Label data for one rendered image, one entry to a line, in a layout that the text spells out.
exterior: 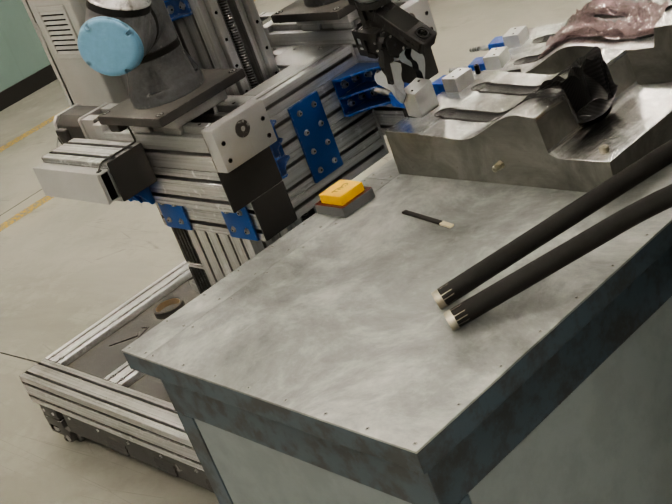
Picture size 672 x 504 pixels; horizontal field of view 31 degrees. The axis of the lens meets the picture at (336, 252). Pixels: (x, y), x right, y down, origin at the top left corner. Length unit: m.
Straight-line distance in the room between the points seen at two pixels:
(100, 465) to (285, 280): 1.49
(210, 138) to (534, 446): 0.91
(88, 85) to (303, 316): 1.14
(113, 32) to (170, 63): 0.21
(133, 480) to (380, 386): 1.70
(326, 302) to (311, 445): 0.27
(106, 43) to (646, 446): 1.15
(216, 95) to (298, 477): 0.87
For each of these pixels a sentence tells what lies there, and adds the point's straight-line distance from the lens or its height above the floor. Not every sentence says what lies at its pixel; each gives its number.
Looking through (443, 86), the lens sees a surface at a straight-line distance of 2.36.
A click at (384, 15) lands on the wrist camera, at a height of 1.10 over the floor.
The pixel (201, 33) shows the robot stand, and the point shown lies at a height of 1.09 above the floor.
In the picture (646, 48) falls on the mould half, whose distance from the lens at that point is 2.33.
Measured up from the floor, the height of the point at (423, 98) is 0.92.
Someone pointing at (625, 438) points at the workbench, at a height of 0.53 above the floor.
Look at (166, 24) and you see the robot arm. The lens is 2.39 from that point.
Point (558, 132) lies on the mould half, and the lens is 2.03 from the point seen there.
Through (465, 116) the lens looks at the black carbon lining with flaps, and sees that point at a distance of 2.23.
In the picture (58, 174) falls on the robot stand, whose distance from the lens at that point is 2.58.
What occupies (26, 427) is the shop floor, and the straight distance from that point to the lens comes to 3.80.
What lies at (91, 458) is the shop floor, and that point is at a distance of 3.47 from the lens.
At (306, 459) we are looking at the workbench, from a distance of 1.80.
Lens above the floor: 1.65
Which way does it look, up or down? 24 degrees down
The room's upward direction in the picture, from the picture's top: 21 degrees counter-clockwise
